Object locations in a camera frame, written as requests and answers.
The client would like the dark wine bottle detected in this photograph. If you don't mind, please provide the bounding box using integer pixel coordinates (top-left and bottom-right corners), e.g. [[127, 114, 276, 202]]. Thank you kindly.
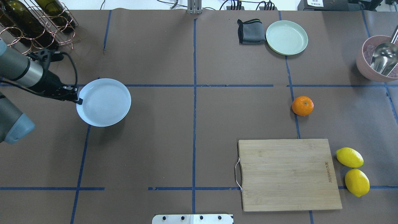
[[1, 0, 59, 50], [35, 0, 76, 34], [0, 11, 31, 47]]

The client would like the light blue plate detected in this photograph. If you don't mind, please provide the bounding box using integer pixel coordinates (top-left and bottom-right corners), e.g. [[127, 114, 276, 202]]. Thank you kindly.
[[76, 78, 131, 127]]

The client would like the orange fruit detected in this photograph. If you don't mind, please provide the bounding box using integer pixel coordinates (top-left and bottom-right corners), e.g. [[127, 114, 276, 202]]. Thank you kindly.
[[291, 96, 314, 116]]

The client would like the dark wine bottle lower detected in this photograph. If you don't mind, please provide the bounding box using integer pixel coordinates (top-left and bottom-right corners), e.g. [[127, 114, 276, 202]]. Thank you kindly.
[[0, 11, 31, 47]]

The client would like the metal scoop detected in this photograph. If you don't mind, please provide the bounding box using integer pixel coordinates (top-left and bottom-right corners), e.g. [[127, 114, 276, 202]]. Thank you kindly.
[[370, 27, 398, 76]]

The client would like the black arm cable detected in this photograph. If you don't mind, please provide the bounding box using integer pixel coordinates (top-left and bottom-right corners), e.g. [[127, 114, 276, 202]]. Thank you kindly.
[[0, 51, 79, 100]]

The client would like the copper wire bottle rack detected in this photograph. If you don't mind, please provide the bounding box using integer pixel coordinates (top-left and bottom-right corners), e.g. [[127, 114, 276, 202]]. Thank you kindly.
[[1, 0, 81, 54]]

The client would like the dark grey folded cloth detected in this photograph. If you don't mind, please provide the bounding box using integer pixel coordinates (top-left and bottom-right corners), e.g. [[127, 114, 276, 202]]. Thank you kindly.
[[237, 19, 266, 45]]

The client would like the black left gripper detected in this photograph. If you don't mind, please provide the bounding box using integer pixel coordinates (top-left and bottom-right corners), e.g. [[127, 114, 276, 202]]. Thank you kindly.
[[30, 71, 83, 105]]

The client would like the dark wine bottle upper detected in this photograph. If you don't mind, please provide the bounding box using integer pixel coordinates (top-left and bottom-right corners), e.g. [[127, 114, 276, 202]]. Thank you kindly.
[[35, 0, 76, 34]]

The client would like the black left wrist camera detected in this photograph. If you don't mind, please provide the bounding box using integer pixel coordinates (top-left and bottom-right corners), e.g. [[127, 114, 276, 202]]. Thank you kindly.
[[26, 48, 64, 71]]

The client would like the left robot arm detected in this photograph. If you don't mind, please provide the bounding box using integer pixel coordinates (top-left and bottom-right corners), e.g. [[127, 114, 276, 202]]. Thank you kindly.
[[0, 40, 83, 144]]

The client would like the pink bowl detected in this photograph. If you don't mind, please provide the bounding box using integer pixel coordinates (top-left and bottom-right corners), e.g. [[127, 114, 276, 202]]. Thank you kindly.
[[356, 35, 398, 82]]

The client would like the yellow lemon near board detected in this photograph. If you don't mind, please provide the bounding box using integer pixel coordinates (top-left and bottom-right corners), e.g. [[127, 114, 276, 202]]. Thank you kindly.
[[336, 147, 364, 168]]

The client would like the yellow lemon far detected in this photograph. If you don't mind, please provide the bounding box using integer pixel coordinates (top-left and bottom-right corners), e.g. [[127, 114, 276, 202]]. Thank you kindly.
[[344, 168, 370, 197]]

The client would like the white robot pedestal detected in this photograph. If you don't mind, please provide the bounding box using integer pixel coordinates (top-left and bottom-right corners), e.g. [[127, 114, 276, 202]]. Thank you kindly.
[[152, 214, 234, 224]]

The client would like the dark wine bottle middle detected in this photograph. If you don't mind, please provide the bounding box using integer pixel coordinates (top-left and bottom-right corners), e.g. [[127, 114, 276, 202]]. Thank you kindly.
[[1, 0, 59, 50]]

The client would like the aluminium frame post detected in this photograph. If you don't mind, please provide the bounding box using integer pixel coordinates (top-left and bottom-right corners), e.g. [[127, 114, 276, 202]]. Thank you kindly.
[[187, 0, 203, 15]]

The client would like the black power strip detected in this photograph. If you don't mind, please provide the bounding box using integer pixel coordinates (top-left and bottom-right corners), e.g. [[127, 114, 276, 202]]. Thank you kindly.
[[219, 0, 277, 11]]

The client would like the bamboo cutting board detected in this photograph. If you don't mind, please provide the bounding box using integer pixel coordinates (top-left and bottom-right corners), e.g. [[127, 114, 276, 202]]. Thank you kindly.
[[237, 139, 342, 212]]

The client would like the light green plate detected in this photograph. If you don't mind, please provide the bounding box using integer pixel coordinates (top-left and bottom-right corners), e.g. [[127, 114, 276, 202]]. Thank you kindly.
[[266, 20, 309, 56]]

